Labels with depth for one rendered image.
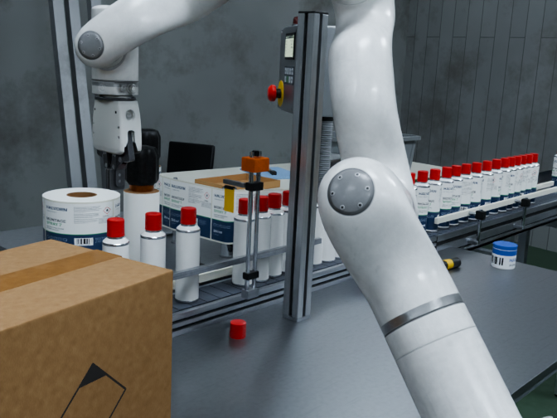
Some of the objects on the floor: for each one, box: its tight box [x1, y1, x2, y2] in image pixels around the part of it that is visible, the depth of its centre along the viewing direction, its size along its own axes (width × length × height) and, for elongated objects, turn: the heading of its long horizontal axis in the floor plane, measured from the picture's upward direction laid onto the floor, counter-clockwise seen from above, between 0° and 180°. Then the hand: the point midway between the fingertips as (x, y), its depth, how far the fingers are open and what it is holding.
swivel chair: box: [167, 141, 216, 173], centre depth 451 cm, size 53×53×84 cm
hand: (115, 178), depth 129 cm, fingers closed
